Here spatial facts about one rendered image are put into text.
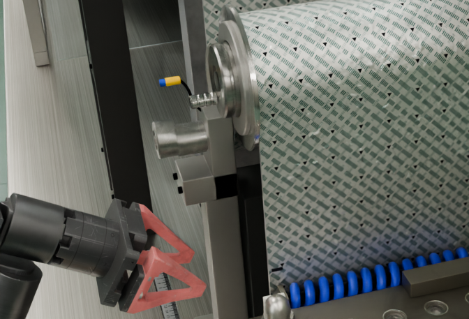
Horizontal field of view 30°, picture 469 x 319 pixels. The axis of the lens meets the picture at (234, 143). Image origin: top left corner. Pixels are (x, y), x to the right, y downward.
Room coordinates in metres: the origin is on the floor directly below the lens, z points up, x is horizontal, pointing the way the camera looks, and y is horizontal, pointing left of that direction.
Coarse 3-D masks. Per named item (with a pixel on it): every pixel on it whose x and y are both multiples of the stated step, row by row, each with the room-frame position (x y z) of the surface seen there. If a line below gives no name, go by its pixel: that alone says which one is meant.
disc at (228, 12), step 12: (228, 12) 0.80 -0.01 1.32; (240, 24) 0.77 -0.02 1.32; (240, 36) 0.76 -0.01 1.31; (252, 60) 0.74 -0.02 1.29; (252, 72) 0.73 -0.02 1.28; (252, 84) 0.73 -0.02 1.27; (252, 96) 0.73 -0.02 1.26; (252, 108) 0.73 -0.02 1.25; (252, 120) 0.74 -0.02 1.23; (252, 132) 0.74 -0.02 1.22; (252, 144) 0.74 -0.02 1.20
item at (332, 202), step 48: (288, 144) 0.74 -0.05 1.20; (336, 144) 0.75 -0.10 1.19; (384, 144) 0.76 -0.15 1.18; (432, 144) 0.77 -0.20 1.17; (288, 192) 0.74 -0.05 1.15; (336, 192) 0.75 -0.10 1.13; (384, 192) 0.76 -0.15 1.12; (432, 192) 0.77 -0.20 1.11; (288, 240) 0.74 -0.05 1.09; (336, 240) 0.75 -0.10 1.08; (384, 240) 0.76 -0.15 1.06; (432, 240) 0.77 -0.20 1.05; (288, 288) 0.74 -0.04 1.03
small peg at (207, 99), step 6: (192, 96) 0.79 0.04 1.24; (198, 96) 0.79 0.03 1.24; (204, 96) 0.79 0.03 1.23; (210, 96) 0.79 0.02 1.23; (216, 96) 0.79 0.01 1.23; (192, 102) 0.79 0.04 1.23; (198, 102) 0.79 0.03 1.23; (204, 102) 0.79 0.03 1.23; (210, 102) 0.79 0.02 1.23; (216, 102) 0.79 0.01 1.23; (192, 108) 0.79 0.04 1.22
